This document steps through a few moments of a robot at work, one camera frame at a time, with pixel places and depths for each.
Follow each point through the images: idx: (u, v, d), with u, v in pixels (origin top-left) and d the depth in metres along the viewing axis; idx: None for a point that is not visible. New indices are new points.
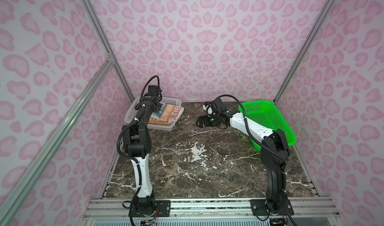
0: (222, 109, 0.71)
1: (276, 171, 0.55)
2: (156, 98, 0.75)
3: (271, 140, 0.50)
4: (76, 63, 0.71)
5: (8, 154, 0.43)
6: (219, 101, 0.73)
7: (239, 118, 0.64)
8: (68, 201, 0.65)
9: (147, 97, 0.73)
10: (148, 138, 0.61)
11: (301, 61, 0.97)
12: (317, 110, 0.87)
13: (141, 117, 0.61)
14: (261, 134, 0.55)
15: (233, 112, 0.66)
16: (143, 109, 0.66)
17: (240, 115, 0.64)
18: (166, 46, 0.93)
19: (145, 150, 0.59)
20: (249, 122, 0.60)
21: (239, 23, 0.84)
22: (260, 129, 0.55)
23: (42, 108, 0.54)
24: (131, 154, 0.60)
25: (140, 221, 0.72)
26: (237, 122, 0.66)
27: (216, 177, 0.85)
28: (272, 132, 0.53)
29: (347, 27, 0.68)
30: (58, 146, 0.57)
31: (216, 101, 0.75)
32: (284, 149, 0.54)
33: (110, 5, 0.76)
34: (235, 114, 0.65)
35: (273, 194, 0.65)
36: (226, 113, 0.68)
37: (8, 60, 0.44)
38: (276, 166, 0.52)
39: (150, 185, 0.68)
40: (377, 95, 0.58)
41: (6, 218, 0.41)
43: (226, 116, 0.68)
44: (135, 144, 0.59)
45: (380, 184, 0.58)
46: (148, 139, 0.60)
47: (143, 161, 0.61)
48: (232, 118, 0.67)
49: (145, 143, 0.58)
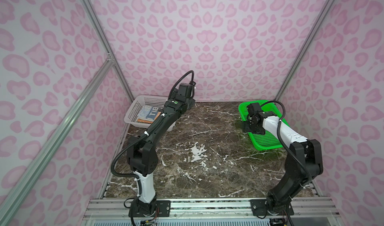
0: (258, 110, 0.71)
1: (295, 181, 0.51)
2: (181, 106, 0.62)
3: (301, 146, 0.46)
4: (76, 64, 0.71)
5: (8, 154, 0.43)
6: (257, 105, 0.73)
7: (274, 120, 0.61)
8: (68, 201, 0.65)
9: (173, 103, 0.61)
10: (152, 158, 0.50)
11: (301, 61, 0.97)
12: (317, 110, 0.87)
13: (153, 131, 0.52)
14: (292, 138, 0.51)
15: (269, 114, 0.64)
16: (161, 118, 0.55)
17: (275, 118, 0.61)
18: (166, 46, 0.92)
19: (145, 170, 0.50)
20: (282, 126, 0.57)
21: (239, 23, 0.84)
22: (292, 134, 0.52)
23: (42, 108, 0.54)
24: (133, 168, 0.54)
25: (140, 221, 0.72)
26: (270, 124, 0.63)
27: (216, 177, 0.85)
28: (305, 140, 0.49)
29: (347, 27, 0.68)
30: (58, 147, 0.57)
31: (254, 104, 0.76)
32: (315, 163, 0.48)
33: (110, 5, 0.76)
34: (269, 116, 0.63)
35: (278, 194, 0.64)
36: (261, 113, 0.67)
37: (8, 60, 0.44)
38: (299, 178, 0.48)
39: (152, 195, 0.65)
40: (377, 95, 0.58)
41: (6, 218, 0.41)
43: (260, 117, 0.67)
44: (137, 160, 0.51)
45: (380, 184, 0.58)
46: (151, 160, 0.50)
47: (144, 177, 0.54)
48: (266, 119, 0.65)
49: (146, 163, 0.49)
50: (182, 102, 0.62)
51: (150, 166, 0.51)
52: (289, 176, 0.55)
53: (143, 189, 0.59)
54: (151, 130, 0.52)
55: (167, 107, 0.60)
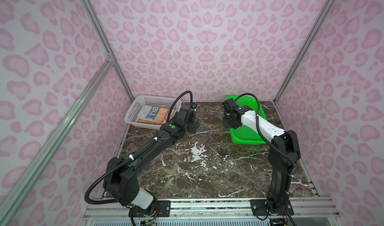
0: (234, 107, 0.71)
1: (283, 172, 0.54)
2: (178, 131, 0.57)
3: (281, 140, 0.49)
4: (76, 63, 0.71)
5: (8, 154, 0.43)
6: (232, 100, 0.75)
7: (251, 115, 0.63)
8: (68, 201, 0.65)
9: (170, 127, 0.57)
10: (131, 187, 0.44)
11: (301, 61, 0.97)
12: (317, 110, 0.87)
13: (139, 157, 0.46)
14: (272, 133, 0.54)
15: (245, 110, 0.65)
16: (152, 143, 0.50)
17: (253, 113, 0.63)
18: (166, 46, 0.93)
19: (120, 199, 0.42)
20: (260, 120, 0.59)
21: (239, 23, 0.84)
22: (271, 128, 0.55)
23: (42, 108, 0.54)
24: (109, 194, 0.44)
25: (140, 221, 0.72)
26: (249, 120, 0.65)
27: (216, 177, 0.85)
28: (283, 132, 0.52)
29: (347, 27, 0.68)
30: (58, 147, 0.57)
31: (229, 99, 0.77)
32: (294, 151, 0.52)
33: (110, 5, 0.76)
34: (247, 112, 0.64)
35: (275, 193, 0.64)
36: (238, 110, 0.68)
37: (8, 60, 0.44)
38: (284, 168, 0.51)
39: (151, 197, 0.64)
40: (377, 95, 0.58)
41: (6, 218, 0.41)
43: (238, 113, 0.68)
44: (114, 186, 0.44)
45: (380, 184, 0.58)
46: (130, 189, 0.44)
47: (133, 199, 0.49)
48: (243, 115, 0.66)
49: (123, 192, 0.41)
50: (181, 126, 0.58)
51: (127, 196, 0.44)
52: (276, 169, 0.58)
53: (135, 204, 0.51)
54: (137, 156, 0.46)
55: (163, 129, 0.56)
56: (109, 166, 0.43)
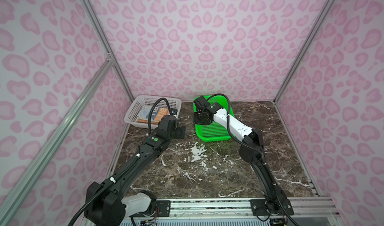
0: (206, 105, 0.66)
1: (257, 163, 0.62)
2: (162, 143, 0.56)
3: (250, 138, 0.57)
4: (76, 63, 0.71)
5: (8, 154, 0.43)
6: (203, 98, 0.76)
7: (223, 115, 0.67)
8: (68, 201, 0.65)
9: (153, 139, 0.56)
10: (116, 211, 0.41)
11: (301, 61, 0.97)
12: (317, 110, 0.87)
13: (121, 177, 0.44)
14: (242, 133, 0.61)
15: (217, 108, 0.69)
16: (134, 161, 0.48)
17: (224, 111, 0.67)
18: (166, 46, 0.93)
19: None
20: (231, 120, 0.64)
21: (239, 23, 0.84)
22: (241, 128, 0.61)
23: (42, 108, 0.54)
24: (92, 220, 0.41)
25: (140, 221, 0.72)
26: (220, 120, 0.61)
27: (216, 177, 0.85)
28: (251, 131, 0.59)
29: (347, 27, 0.68)
30: (58, 147, 0.57)
31: (199, 97, 0.78)
32: (259, 144, 0.62)
33: (110, 5, 0.76)
34: (218, 111, 0.68)
35: (268, 191, 0.66)
36: (209, 108, 0.71)
37: (8, 60, 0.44)
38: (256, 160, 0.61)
39: (149, 198, 0.63)
40: (377, 95, 0.58)
41: (6, 218, 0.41)
43: (209, 112, 0.71)
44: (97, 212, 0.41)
45: (380, 183, 0.58)
46: (115, 213, 0.41)
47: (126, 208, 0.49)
48: (215, 114, 0.71)
49: (107, 218, 0.39)
50: (164, 138, 0.57)
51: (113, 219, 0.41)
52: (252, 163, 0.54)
53: (131, 213, 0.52)
54: (119, 176, 0.44)
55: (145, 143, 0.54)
56: (90, 193, 0.40)
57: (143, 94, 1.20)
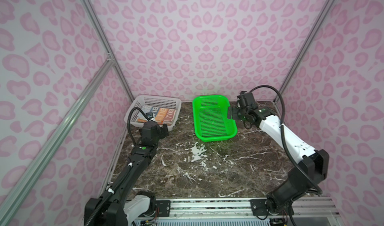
0: (253, 107, 0.62)
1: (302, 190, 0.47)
2: (150, 151, 0.59)
3: (311, 162, 0.42)
4: (76, 63, 0.71)
5: (8, 154, 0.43)
6: (250, 97, 0.62)
7: (274, 124, 0.53)
8: (68, 201, 0.65)
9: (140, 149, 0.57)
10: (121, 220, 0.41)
11: (301, 61, 0.97)
12: (317, 109, 0.87)
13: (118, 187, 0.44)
14: (300, 151, 0.45)
15: (267, 114, 0.55)
16: (128, 170, 0.49)
17: (275, 120, 0.53)
18: (166, 46, 0.93)
19: None
20: (286, 133, 0.50)
21: (239, 23, 0.84)
22: (299, 145, 0.46)
23: (42, 108, 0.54)
24: None
25: (140, 221, 0.72)
26: (270, 128, 0.55)
27: (216, 177, 0.85)
28: (313, 152, 0.44)
29: (347, 26, 0.68)
30: (58, 147, 0.57)
31: (247, 95, 0.63)
32: (321, 173, 0.46)
33: (110, 5, 0.76)
34: (269, 117, 0.54)
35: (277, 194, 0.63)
36: (257, 112, 0.58)
37: (8, 59, 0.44)
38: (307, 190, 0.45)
39: (148, 198, 0.63)
40: (377, 95, 0.58)
41: (6, 218, 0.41)
43: (256, 115, 0.57)
44: None
45: (380, 183, 0.58)
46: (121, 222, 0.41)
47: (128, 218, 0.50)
48: (264, 120, 0.56)
49: None
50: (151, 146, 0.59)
51: None
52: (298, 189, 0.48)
53: (134, 217, 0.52)
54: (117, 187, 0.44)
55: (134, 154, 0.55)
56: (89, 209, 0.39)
57: (143, 94, 1.20)
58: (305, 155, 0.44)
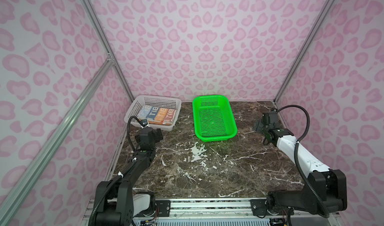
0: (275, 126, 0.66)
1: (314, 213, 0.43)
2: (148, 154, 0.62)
3: (322, 177, 0.41)
4: (76, 63, 0.71)
5: (8, 154, 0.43)
6: (275, 116, 0.65)
7: (290, 141, 0.55)
8: (68, 201, 0.65)
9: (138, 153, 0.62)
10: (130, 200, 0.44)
11: (301, 61, 0.97)
12: (317, 109, 0.87)
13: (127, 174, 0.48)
14: (312, 167, 0.45)
15: (285, 133, 0.58)
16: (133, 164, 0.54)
17: (292, 139, 0.55)
18: (166, 46, 0.93)
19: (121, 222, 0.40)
20: (300, 150, 0.51)
21: (239, 23, 0.84)
22: (311, 160, 0.46)
23: (42, 108, 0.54)
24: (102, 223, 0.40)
25: (140, 221, 0.72)
26: (286, 145, 0.57)
27: (216, 177, 0.85)
28: (326, 169, 0.43)
29: (347, 26, 0.68)
30: (58, 147, 0.57)
31: (272, 114, 0.66)
32: (337, 197, 0.42)
33: (110, 5, 0.76)
34: (285, 136, 0.57)
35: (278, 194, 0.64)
36: (276, 130, 0.62)
37: (8, 59, 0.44)
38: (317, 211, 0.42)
39: (148, 195, 0.64)
40: (377, 95, 0.58)
41: (6, 218, 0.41)
43: (274, 134, 0.61)
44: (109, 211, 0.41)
45: (380, 183, 0.58)
46: (128, 205, 0.43)
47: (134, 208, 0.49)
48: (281, 138, 0.59)
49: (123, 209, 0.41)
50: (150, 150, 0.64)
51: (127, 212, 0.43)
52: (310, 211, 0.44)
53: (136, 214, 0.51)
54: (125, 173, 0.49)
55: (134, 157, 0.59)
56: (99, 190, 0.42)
57: (143, 94, 1.20)
58: (316, 170, 0.43)
